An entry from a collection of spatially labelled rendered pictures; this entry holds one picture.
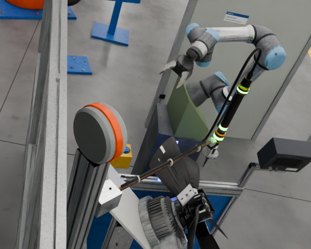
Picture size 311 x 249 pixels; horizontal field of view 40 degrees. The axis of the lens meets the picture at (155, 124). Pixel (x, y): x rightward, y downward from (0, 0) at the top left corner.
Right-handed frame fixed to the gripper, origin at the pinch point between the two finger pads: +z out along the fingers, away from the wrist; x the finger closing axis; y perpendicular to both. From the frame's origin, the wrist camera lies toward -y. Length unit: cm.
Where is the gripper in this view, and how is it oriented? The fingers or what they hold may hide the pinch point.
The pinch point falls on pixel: (169, 78)
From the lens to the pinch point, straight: 183.9
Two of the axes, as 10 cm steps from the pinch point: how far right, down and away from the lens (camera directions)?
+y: -2.6, 3.5, 9.0
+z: -6.1, 6.6, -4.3
